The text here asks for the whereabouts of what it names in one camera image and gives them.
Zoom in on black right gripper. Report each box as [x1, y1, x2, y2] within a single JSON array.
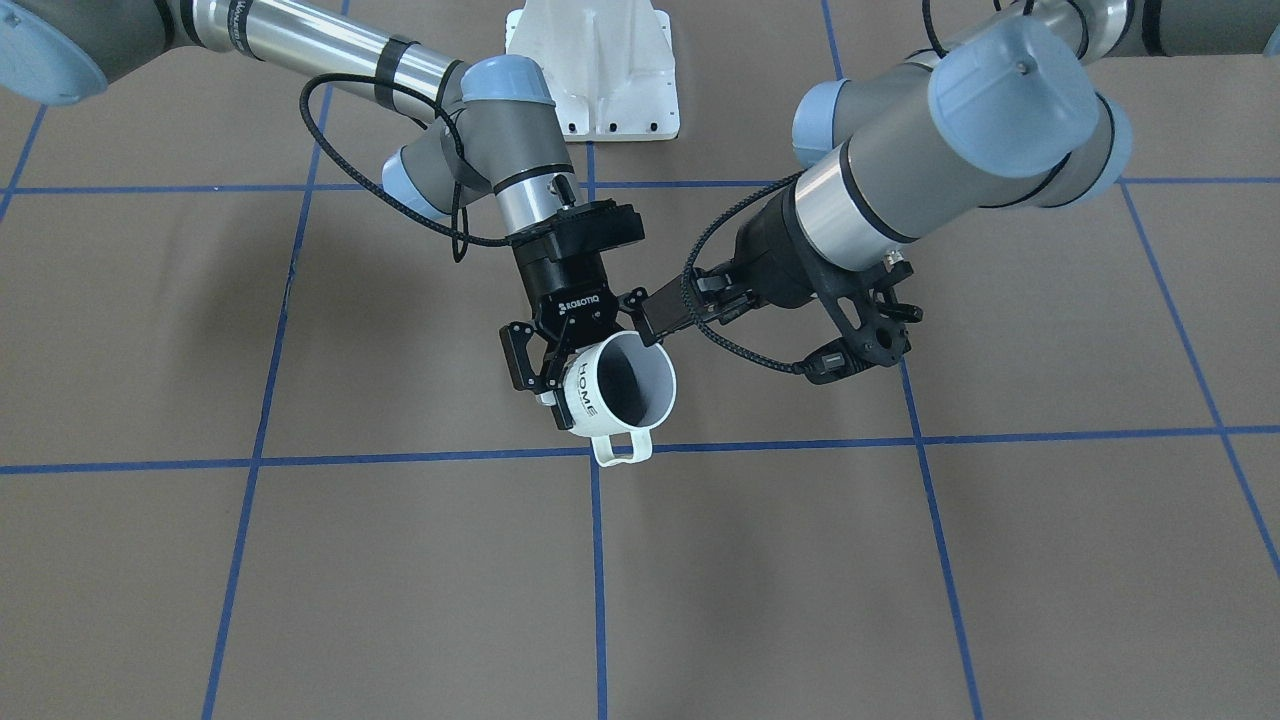
[[499, 246, 652, 405]]

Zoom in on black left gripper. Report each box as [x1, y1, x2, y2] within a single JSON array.
[[636, 190, 847, 347]]

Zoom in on white mug with HOME text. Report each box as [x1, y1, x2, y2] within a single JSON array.
[[554, 331, 677, 468]]

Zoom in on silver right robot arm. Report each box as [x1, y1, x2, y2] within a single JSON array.
[[3, 1, 657, 398]]

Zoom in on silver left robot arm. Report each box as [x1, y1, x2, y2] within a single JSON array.
[[639, 1, 1277, 364]]

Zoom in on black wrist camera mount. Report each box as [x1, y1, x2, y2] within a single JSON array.
[[507, 199, 645, 266]]

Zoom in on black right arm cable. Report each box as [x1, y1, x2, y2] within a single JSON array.
[[300, 72, 521, 265]]

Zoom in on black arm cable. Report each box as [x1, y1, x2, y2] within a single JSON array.
[[680, 0, 1091, 379], [300, 72, 521, 265]]

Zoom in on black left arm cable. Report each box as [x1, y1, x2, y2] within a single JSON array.
[[680, 0, 1091, 379]]

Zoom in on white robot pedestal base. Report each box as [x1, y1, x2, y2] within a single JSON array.
[[504, 1, 681, 143]]

